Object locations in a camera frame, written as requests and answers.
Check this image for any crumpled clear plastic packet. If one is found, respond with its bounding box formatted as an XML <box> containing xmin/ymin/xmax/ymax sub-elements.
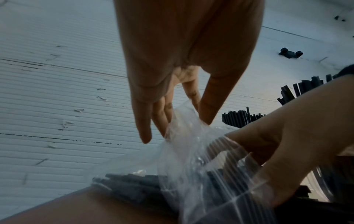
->
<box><xmin>310</xmin><ymin>151</ymin><xmax>354</xmax><ymax>203</ymax></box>

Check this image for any bundle of black tubes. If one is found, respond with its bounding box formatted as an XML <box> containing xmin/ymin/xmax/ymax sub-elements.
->
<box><xmin>93</xmin><ymin>140</ymin><xmax>277</xmax><ymax>221</ymax></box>

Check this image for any black wrist strap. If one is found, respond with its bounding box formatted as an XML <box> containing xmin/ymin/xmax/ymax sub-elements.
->
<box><xmin>336</xmin><ymin>64</ymin><xmax>354</xmax><ymax>77</ymax></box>

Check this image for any person's left hand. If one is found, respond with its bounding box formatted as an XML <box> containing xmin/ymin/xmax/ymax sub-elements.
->
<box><xmin>113</xmin><ymin>0</ymin><xmax>267</xmax><ymax>144</ymax></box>

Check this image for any row of thin black tubes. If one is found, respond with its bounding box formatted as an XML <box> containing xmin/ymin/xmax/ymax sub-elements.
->
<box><xmin>221</xmin><ymin>106</ymin><xmax>267</xmax><ymax>128</ymax></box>

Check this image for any small black plastic part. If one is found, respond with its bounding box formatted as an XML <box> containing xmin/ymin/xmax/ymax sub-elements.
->
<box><xmin>278</xmin><ymin>47</ymin><xmax>304</xmax><ymax>59</ymax></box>

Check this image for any person's right hand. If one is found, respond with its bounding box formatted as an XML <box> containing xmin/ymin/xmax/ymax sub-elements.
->
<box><xmin>223</xmin><ymin>74</ymin><xmax>354</xmax><ymax>208</ymax></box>

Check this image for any group of thick black tubes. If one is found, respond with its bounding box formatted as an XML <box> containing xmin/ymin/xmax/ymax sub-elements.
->
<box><xmin>277</xmin><ymin>74</ymin><xmax>341</xmax><ymax>106</ymax></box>

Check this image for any clear plastic bag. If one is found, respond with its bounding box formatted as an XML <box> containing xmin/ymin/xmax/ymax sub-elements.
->
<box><xmin>91</xmin><ymin>99</ymin><xmax>280</xmax><ymax>224</ymax></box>

